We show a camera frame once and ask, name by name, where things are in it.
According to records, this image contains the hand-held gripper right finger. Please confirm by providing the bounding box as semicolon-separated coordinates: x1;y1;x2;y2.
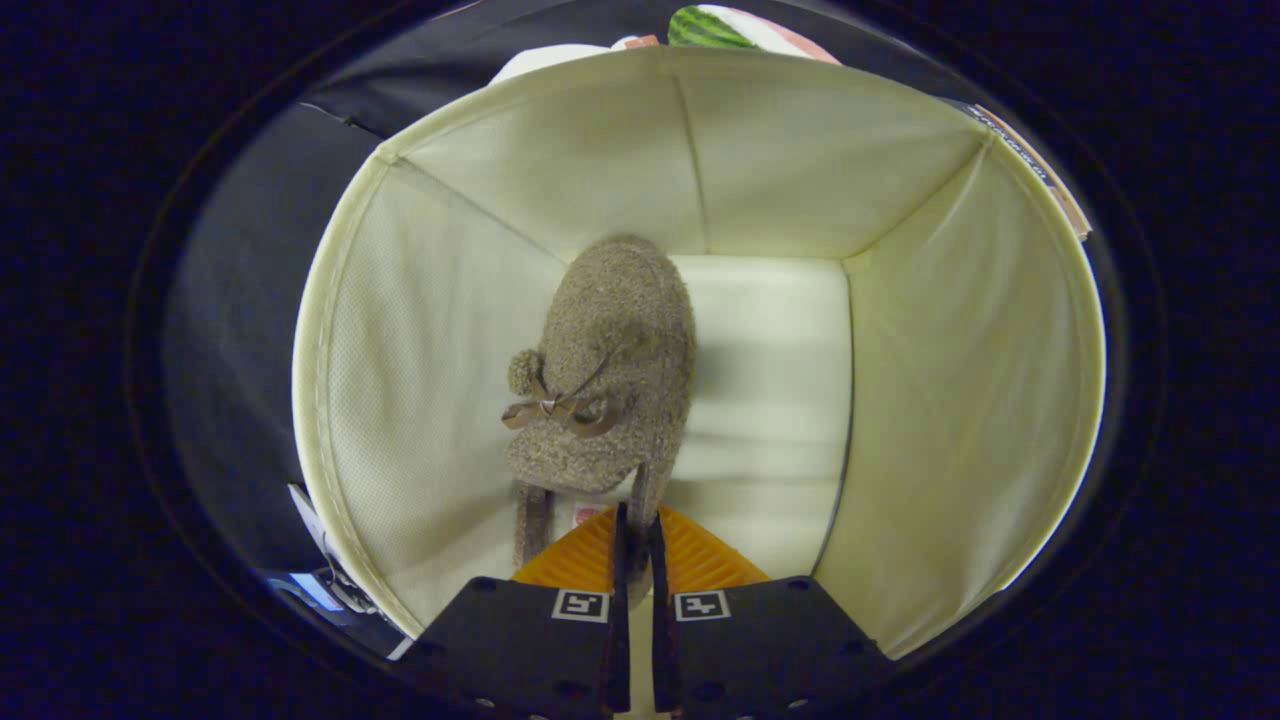
648;505;896;720

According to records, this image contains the white flat device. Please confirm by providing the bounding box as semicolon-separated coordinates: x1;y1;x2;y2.
288;483;341;581

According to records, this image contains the brown fuzzy shoe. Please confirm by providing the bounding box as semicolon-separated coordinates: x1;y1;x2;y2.
500;235;698;571

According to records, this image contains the watermelon slice plush toy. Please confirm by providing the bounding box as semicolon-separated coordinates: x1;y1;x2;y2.
667;4;843;66

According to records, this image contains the fabric storage box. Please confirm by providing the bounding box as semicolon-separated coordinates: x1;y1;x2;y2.
292;45;1107;661

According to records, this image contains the black cover book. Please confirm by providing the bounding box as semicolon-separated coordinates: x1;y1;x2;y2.
965;100;1093;241

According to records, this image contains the lit display screen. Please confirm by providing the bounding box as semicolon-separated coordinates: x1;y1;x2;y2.
265;568;346;613

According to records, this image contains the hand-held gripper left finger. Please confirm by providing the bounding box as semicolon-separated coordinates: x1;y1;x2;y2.
400;503;633;720

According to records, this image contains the white plush toy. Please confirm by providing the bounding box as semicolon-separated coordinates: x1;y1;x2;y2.
488;35;661;86

